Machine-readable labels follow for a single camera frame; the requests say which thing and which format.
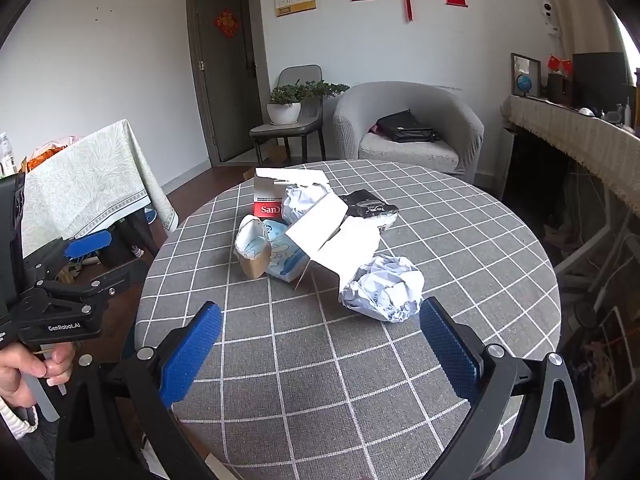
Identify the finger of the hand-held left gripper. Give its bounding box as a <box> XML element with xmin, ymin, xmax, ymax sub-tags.
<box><xmin>22</xmin><ymin>231</ymin><xmax>113</xmax><ymax>282</ymax></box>
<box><xmin>35</xmin><ymin>262</ymin><xmax>151</xmax><ymax>312</ymax></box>

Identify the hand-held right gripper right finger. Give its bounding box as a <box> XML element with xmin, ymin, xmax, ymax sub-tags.
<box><xmin>419</xmin><ymin>296</ymin><xmax>587</xmax><ymax>480</ymax></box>

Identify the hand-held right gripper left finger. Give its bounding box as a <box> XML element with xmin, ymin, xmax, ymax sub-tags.
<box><xmin>55</xmin><ymin>301</ymin><xmax>223</xmax><ymax>480</ymax></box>

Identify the white paper ball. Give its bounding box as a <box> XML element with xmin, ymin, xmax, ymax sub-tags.
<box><xmin>281</xmin><ymin>182</ymin><xmax>333</xmax><ymax>226</ymax></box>
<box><xmin>339</xmin><ymin>255</ymin><xmax>426</xmax><ymax>323</ymax></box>

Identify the brown paper cup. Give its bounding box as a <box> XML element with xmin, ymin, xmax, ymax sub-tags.
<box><xmin>234</xmin><ymin>214</ymin><xmax>273</xmax><ymax>281</ymax></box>

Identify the blue and white wrapper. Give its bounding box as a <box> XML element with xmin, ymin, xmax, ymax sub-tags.
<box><xmin>265</xmin><ymin>220</ymin><xmax>312</xmax><ymax>283</ymax></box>

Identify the black and white packet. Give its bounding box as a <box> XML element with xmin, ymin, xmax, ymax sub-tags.
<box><xmin>342</xmin><ymin>189</ymin><xmax>401</xmax><ymax>233</ymax></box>

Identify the white cardboard box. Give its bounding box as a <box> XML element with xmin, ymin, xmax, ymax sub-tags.
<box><xmin>285</xmin><ymin>192</ymin><xmax>383</xmax><ymax>293</ymax></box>

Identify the red and white box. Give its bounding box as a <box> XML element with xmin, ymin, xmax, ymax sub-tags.
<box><xmin>251</xmin><ymin>166</ymin><xmax>329</xmax><ymax>221</ymax></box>

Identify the person's left hand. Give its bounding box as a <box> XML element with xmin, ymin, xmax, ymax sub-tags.
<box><xmin>0</xmin><ymin>342</ymin><xmax>77</xmax><ymax>409</ymax></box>

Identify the table with pale patterned cloth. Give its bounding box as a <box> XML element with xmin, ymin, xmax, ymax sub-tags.
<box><xmin>20</xmin><ymin>119</ymin><xmax>180</xmax><ymax>256</ymax></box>

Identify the orange snack bag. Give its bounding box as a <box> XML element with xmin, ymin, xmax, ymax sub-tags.
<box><xmin>27</xmin><ymin>137</ymin><xmax>81</xmax><ymax>171</ymax></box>

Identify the clear plastic bottle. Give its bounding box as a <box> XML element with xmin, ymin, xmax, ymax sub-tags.
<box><xmin>0</xmin><ymin>132</ymin><xmax>15</xmax><ymax>177</ymax></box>

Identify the round table, grey checked cloth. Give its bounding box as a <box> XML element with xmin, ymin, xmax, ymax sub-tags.
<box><xmin>134</xmin><ymin>160</ymin><xmax>561</xmax><ymax>480</ymax></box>

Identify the brown cardboard box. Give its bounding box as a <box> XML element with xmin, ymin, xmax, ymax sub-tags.
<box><xmin>260</xmin><ymin>141</ymin><xmax>290</xmax><ymax>166</ymax></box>

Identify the grey door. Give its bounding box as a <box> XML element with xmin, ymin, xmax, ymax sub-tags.
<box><xmin>186</xmin><ymin>0</ymin><xmax>271</xmax><ymax>166</ymax></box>

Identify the black bag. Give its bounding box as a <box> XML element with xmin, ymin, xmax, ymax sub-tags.
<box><xmin>375</xmin><ymin>109</ymin><xmax>441</xmax><ymax>143</ymax></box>

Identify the potted plant in white pot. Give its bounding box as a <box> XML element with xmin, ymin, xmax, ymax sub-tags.
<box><xmin>266</xmin><ymin>79</ymin><xmax>351</xmax><ymax>126</ymax></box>

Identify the grey armchair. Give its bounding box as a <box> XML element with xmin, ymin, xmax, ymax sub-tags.
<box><xmin>332</xmin><ymin>81</ymin><xmax>485</xmax><ymax>183</ymax></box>

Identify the beige lace-edged cloth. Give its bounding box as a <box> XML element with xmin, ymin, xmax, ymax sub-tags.
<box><xmin>502</xmin><ymin>95</ymin><xmax>640</xmax><ymax>201</ymax></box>

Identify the red door decoration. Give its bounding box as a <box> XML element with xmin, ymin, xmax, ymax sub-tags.
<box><xmin>213</xmin><ymin>8</ymin><xmax>240</xmax><ymax>39</ymax></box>

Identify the grey chair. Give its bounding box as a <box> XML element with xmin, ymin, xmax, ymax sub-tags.
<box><xmin>249</xmin><ymin>64</ymin><xmax>327</xmax><ymax>165</ymax></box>

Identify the dark brown container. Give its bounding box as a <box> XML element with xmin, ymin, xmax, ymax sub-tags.
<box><xmin>547</xmin><ymin>72</ymin><xmax>573</xmax><ymax>106</ymax></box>

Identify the black monitor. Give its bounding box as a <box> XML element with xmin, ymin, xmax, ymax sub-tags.
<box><xmin>572</xmin><ymin>52</ymin><xmax>630</xmax><ymax>108</ymax></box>

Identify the picture frame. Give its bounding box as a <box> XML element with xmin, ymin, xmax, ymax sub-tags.
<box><xmin>510</xmin><ymin>53</ymin><xmax>542</xmax><ymax>98</ymax></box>

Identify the white security camera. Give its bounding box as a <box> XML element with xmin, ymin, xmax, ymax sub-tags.
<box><xmin>539</xmin><ymin>0</ymin><xmax>561</xmax><ymax>28</ymax></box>

